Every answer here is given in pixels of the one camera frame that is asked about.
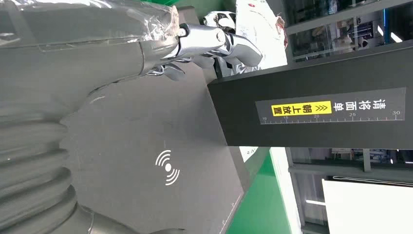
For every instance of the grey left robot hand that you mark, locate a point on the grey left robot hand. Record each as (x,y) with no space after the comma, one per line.
(80,58)

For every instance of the black inbound scanner machine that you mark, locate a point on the black inbound scanner machine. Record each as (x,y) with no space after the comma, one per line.
(145,129)

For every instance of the white parcel bag, black-red print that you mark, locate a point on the white parcel bag, black-red print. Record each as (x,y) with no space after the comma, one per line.
(261,32)

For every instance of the green conveyor belt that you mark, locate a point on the green conveyor belt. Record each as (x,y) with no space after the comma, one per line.
(258,206)

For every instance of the ruler label sticker, yellow patch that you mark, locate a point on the ruler label sticker, yellow patch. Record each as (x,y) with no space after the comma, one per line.
(355,106)

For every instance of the white board panel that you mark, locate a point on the white board panel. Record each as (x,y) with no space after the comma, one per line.
(367,210)

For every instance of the aluminium conveyor frame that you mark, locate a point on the aluminium conveyor frame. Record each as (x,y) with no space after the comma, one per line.
(284,193)

